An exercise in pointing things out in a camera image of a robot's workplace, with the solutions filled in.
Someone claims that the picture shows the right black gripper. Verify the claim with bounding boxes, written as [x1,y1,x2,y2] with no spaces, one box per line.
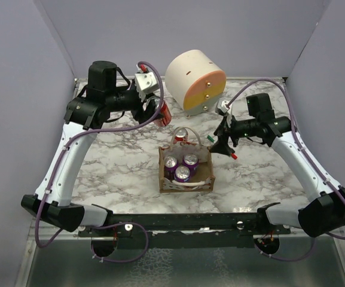
[209,113,258,155]

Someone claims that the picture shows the red soda can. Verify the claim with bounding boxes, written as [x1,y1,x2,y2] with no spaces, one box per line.
[153,97,172,127]
[173,128,188,144]

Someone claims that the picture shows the purple soda can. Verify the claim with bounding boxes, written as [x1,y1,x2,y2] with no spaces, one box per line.
[174,165,191,182]
[182,153,199,175]
[164,155,179,180]

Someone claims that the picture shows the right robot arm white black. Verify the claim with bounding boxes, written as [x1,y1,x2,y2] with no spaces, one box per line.
[209,93,345,238]

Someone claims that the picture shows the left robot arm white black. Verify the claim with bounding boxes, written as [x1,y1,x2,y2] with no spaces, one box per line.
[21,61,163,236]

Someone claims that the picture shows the green capped marker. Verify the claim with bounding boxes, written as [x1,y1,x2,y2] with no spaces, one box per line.
[207,135,215,143]

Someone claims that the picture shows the red soda can front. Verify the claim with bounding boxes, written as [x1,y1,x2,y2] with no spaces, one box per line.
[173,128,188,144]

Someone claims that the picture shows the round pastel drawer cabinet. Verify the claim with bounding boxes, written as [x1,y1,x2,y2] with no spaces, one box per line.
[164,50,227,116]

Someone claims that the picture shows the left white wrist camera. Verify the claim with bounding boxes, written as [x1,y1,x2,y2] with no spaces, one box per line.
[134,72,159,100]

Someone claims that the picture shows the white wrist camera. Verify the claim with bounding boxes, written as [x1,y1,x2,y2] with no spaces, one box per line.
[134,72,159,100]
[215,99,233,127]

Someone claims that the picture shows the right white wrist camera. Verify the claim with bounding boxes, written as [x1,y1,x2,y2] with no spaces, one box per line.
[215,99,233,127]

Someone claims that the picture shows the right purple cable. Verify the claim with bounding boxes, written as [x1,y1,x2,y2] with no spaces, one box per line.
[225,78,345,262]

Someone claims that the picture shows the purple cable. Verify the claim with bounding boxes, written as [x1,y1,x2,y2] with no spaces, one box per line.
[34,61,164,264]
[225,78,345,262]

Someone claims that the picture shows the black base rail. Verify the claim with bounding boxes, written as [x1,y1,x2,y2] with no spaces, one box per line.
[78,212,290,249]

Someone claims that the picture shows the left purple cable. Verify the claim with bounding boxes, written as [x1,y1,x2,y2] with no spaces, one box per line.
[34,61,164,264]

